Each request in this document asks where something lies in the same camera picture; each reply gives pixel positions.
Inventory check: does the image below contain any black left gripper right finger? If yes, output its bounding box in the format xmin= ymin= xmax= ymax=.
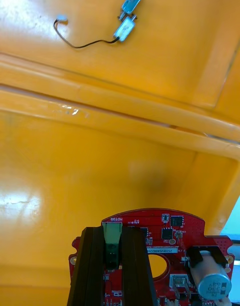
xmin=121 ymin=226 xmax=160 ymax=306

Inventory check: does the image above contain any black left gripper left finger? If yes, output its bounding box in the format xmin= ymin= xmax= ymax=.
xmin=66 ymin=226 xmax=105 ymax=306

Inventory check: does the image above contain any round red circuit board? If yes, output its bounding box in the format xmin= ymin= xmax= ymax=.
xmin=68 ymin=208 xmax=236 ymax=306

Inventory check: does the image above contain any small metal solenoid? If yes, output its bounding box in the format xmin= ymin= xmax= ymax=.
xmin=53 ymin=14 xmax=138 ymax=49
xmin=117 ymin=0 xmax=150 ymax=21

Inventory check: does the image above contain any yellow-orange plastic bin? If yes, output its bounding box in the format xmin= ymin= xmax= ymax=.
xmin=0 ymin=0 xmax=240 ymax=142
xmin=0 ymin=85 xmax=240 ymax=306

